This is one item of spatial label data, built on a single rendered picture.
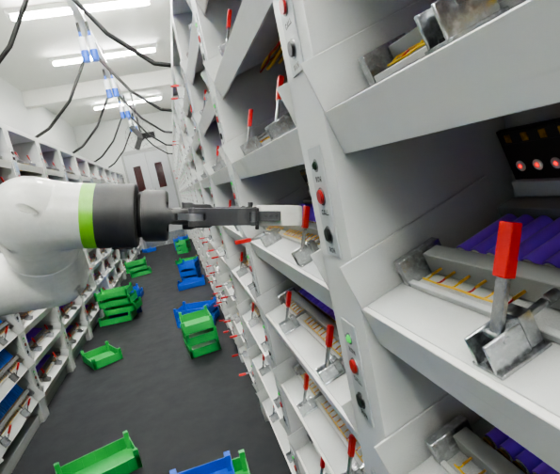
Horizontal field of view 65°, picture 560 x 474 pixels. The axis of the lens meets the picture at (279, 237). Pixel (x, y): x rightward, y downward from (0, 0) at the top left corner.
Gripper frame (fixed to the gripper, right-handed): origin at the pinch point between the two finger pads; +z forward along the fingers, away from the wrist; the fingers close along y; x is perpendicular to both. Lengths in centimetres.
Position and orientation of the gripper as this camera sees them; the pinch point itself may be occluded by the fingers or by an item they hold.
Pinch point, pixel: (277, 214)
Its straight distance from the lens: 68.7
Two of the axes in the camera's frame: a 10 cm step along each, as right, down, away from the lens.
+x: 0.1, -10.0, -0.9
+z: 9.7, -0.2, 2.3
